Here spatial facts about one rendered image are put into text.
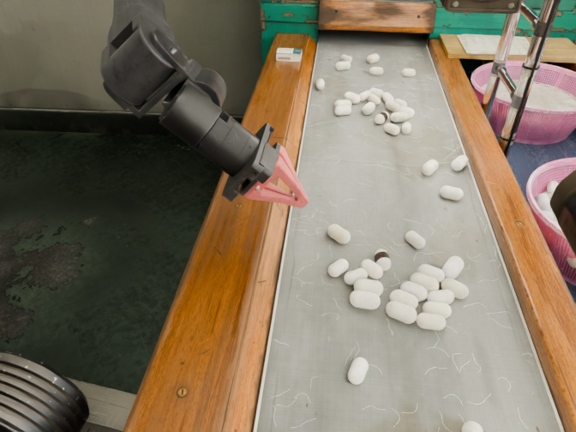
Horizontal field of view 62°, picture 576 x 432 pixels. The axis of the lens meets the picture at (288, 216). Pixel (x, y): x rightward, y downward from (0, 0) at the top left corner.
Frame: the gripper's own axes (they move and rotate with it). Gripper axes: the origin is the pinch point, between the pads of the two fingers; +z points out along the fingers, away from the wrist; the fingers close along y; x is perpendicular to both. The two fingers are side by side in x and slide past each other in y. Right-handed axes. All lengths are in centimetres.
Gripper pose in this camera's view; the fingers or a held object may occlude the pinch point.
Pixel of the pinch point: (301, 201)
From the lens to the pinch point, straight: 60.9
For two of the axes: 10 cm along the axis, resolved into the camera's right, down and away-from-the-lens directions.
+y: 1.1, -6.1, 7.8
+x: -6.4, 5.6, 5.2
